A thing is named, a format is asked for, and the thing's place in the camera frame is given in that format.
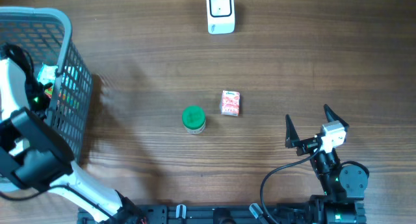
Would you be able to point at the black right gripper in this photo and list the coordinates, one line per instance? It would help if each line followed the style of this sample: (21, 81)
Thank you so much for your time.
(306, 145)

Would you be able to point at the red white small carton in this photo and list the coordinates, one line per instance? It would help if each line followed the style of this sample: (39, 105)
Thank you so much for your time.
(230, 103)

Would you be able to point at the green lid jar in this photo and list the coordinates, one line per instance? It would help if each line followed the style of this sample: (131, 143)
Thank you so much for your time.
(193, 118)

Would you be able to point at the mint green wipes pack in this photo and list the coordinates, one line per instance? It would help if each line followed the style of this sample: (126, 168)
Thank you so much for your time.
(48, 74)

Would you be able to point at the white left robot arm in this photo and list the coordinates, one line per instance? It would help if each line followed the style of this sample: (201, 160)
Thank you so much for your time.
(33, 155)

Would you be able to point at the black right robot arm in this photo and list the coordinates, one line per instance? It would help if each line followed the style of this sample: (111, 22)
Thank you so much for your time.
(343, 183)

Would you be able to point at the white barcode scanner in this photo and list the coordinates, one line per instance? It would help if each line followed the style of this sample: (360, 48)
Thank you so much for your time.
(220, 16)

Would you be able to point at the grey plastic mesh basket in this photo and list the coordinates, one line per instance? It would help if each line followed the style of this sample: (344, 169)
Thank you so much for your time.
(46, 33)

